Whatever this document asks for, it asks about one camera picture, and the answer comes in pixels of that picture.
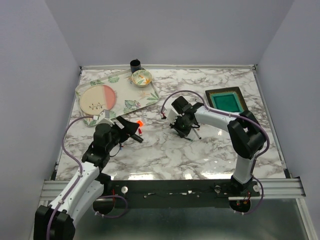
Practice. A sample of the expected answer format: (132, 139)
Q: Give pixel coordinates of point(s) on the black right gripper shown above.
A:
(181, 133)

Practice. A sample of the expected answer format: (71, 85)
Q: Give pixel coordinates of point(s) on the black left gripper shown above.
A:
(129, 129)

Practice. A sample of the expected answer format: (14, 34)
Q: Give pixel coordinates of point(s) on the orange highlighter cap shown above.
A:
(140, 123)

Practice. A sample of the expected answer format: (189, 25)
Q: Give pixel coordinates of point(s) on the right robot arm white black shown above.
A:
(246, 135)

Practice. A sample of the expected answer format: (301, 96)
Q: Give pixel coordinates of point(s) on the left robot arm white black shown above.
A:
(58, 220)

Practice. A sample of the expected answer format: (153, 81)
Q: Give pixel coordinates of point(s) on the green cap black highlighter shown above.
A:
(137, 138)

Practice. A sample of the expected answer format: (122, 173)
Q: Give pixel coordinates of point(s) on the floral leaf pattern tray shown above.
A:
(129, 97)

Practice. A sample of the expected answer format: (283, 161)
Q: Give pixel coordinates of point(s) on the pink cream round plate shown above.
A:
(96, 99)

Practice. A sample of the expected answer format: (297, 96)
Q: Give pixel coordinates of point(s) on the floral small bowl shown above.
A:
(141, 78)

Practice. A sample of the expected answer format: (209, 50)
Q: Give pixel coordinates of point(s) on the black teal square plate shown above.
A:
(229, 99)

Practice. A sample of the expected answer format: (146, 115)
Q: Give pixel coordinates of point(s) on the dark blue mug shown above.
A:
(135, 65)

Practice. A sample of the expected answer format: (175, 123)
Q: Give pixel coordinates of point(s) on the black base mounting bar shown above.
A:
(164, 194)

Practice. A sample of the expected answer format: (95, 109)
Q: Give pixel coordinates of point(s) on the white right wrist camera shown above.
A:
(170, 115)

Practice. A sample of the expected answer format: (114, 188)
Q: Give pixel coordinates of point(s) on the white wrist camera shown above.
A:
(170, 115)
(103, 118)

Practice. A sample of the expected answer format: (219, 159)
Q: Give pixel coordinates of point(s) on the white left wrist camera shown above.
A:
(103, 118)

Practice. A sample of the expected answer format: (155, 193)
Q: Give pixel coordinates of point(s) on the aluminium frame rail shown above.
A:
(283, 188)

